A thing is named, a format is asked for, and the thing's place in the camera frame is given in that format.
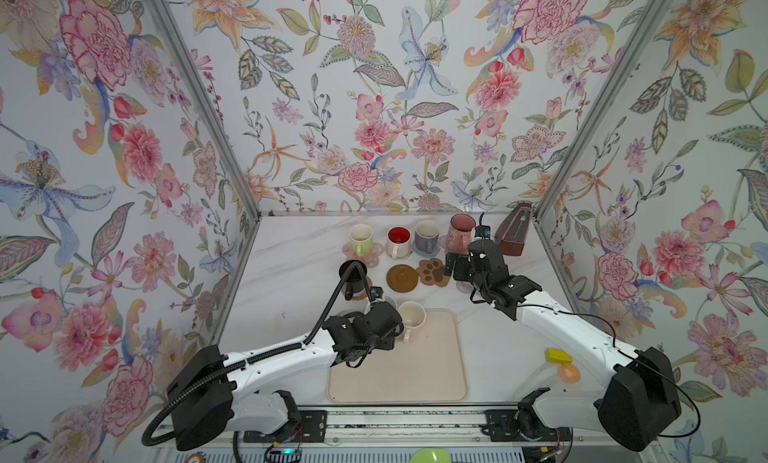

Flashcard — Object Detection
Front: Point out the beige serving tray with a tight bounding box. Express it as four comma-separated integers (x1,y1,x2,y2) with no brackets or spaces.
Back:
328,309,469,405

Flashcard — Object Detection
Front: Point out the round brown wooden coaster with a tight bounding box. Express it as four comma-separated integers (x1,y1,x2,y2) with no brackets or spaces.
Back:
386,264,419,294

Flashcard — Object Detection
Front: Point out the red inside white mug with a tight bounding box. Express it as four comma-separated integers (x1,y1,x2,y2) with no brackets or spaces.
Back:
386,226,412,260

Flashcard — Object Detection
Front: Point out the red-brown wooden metronome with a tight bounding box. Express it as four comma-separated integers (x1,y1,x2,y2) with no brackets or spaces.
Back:
494,201,533,257

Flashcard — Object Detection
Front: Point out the round rattan woven coaster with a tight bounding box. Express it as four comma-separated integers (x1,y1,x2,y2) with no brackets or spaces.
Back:
342,282,367,301

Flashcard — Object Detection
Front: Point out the pink flower coaster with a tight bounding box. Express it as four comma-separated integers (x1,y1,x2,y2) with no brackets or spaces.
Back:
342,242,385,268
438,234,456,254
456,281,474,294

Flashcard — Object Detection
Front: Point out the cream white mug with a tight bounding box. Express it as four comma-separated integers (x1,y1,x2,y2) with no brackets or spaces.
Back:
398,301,427,343

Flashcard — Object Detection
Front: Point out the cork paw print coaster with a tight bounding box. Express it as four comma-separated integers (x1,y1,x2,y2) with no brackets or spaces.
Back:
416,258,450,288

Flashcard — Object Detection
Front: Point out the yellow block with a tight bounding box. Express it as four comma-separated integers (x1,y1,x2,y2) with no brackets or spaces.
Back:
545,348,573,365

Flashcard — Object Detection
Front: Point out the pink flower coaster back right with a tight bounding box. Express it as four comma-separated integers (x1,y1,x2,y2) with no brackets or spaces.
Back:
438,234,456,254

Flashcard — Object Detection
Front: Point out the green object below rail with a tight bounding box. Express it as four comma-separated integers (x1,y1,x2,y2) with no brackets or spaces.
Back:
409,448,451,463

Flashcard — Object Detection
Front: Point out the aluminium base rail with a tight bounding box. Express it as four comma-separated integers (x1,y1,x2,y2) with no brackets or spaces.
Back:
146,404,661,449

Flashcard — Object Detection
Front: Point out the white mug green outside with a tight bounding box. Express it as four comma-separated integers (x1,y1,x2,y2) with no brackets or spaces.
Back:
349,223,374,256

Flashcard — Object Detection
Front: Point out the white mug purple handle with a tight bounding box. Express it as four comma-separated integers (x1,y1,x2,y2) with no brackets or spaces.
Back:
413,219,440,249

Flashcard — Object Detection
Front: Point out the orange round object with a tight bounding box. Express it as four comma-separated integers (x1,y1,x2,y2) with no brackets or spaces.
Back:
558,363,581,384

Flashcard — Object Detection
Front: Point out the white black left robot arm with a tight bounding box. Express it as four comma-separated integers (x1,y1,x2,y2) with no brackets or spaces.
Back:
141,301,404,451

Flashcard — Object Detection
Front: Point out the pink flower coaster front right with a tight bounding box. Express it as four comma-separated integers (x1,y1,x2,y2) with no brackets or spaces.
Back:
456,281,474,294

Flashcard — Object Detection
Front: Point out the light blue woven coaster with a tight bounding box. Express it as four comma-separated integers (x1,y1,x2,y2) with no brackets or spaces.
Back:
413,245,441,258

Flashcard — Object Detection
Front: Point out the pink mug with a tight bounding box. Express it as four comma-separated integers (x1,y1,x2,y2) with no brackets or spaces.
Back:
448,213,476,254

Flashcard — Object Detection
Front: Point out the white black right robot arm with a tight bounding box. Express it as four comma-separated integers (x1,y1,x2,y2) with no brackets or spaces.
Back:
444,238,683,452

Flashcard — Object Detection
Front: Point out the pink flower coaster left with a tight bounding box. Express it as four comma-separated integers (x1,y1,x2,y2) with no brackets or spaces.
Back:
342,242,385,268

